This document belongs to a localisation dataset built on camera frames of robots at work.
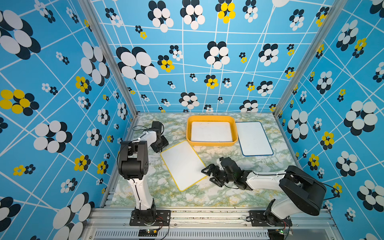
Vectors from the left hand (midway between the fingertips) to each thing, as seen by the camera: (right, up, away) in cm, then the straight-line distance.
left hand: (166, 145), depth 101 cm
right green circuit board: (+59, -39, -30) cm, 77 cm away
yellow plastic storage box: (+44, +19, +12) cm, 49 cm away
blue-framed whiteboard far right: (+61, +4, +4) cm, 61 cm away
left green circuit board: (-3, -39, -29) cm, 49 cm away
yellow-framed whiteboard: (+32, +9, +6) cm, 33 cm away
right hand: (+26, -15, -17) cm, 35 cm away
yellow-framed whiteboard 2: (+14, -11, -10) cm, 20 cm away
